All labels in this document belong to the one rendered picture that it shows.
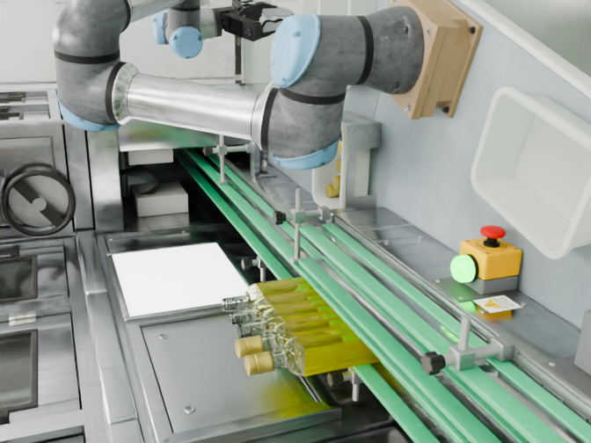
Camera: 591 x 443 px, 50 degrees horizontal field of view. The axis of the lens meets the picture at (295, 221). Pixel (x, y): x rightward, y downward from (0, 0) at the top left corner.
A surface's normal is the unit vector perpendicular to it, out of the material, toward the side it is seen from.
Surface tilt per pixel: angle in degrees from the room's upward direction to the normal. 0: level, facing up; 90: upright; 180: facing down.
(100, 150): 90
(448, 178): 0
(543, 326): 90
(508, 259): 90
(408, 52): 71
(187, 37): 89
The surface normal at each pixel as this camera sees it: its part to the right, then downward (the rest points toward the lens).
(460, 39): 0.33, -0.11
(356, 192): 0.36, 0.32
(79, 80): 0.04, 0.51
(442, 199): -0.93, 0.11
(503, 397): 0.02, -0.94
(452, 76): 0.32, 0.63
